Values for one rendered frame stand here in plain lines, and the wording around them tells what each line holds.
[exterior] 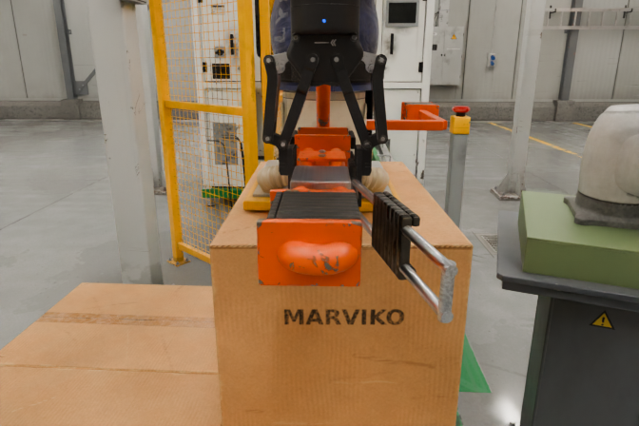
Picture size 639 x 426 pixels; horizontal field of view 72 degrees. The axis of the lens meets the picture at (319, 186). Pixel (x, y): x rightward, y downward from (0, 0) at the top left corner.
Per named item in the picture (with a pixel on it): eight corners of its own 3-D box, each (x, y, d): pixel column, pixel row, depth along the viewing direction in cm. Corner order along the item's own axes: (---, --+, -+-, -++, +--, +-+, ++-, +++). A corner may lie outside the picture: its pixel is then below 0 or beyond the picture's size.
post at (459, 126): (434, 324, 213) (450, 115, 187) (448, 325, 213) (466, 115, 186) (436, 333, 207) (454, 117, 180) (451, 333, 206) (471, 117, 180)
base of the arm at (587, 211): (634, 202, 120) (639, 182, 118) (667, 233, 100) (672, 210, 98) (559, 195, 125) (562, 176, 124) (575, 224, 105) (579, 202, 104)
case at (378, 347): (264, 289, 135) (260, 161, 125) (396, 289, 135) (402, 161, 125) (223, 457, 77) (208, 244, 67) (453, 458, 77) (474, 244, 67)
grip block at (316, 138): (293, 162, 74) (293, 126, 72) (352, 163, 74) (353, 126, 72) (289, 174, 66) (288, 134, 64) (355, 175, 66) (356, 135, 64)
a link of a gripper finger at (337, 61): (327, 57, 51) (339, 52, 51) (362, 145, 54) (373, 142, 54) (327, 57, 48) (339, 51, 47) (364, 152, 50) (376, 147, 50)
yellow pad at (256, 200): (266, 167, 113) (266, 148, 112) (305, 168, 113) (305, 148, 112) (242, 211, 81) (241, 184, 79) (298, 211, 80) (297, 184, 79)
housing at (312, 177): (292, 202, 53) (292, 164, 51) (349, 203, 52) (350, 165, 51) (287, 222, 46) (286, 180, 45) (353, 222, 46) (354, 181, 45)
